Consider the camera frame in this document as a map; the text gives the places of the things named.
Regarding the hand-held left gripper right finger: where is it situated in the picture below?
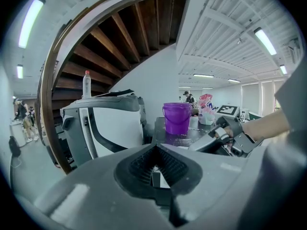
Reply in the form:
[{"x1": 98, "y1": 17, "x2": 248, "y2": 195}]
[{"x1": 156, "y1": 144, "x2": 262, "y2": 230}]

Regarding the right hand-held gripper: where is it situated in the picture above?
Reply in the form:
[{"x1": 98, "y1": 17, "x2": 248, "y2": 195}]
[{"x1": 188, "y1": 104, "x2": 258, "y2": 158}]

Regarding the white table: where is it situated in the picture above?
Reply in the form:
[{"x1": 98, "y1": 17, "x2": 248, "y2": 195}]
[{"x1": 9, "y1": 121, "x2": 27, "y2": 149}]

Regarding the black backpack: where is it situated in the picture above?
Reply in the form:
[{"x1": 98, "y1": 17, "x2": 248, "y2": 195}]
[{"x1": 9, "y1": 136, "x2": 22, "y2": 158}]

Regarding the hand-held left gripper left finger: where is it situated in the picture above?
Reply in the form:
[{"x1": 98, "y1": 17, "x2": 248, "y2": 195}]
[{"x1": 33, "y1": 144, "x2": 175, "y2": 230}]

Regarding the detergent refill bag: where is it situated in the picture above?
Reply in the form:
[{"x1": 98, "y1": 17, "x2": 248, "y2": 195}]
[{"x1": 197, "y1": 93, "x2": 217, "y2": 126}]

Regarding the white black cleaning machine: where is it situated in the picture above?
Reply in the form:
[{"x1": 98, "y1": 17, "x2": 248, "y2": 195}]
[{"x1": 59, "y1": 95, "x2": 145, "y2": 170}]

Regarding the person's right hand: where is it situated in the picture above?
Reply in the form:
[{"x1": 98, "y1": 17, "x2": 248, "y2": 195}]
[{"x1": 214, "y1": 126, "x2": 235, "y2": 151}]

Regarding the curved wooden staircase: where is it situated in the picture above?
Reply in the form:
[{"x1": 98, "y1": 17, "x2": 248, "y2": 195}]
[{"x1": 35, "y1": 0, "x2": 193, "y2": 175}]

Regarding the person's right forearm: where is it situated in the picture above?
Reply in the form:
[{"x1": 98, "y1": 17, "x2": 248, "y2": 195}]
[{"x1": 240, "y1": 109, "x2": 291, "y2": 144}]

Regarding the clear plastic water bottle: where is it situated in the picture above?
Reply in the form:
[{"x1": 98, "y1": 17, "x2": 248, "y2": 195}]
[{"x1": 82, "y1": 69, "x2": 93, "y2": 99}]

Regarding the purple plastic bucket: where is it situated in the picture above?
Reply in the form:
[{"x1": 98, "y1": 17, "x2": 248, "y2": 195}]
[{"x1": 162, "y1": 102, "x2": 193, "y2": 135}]

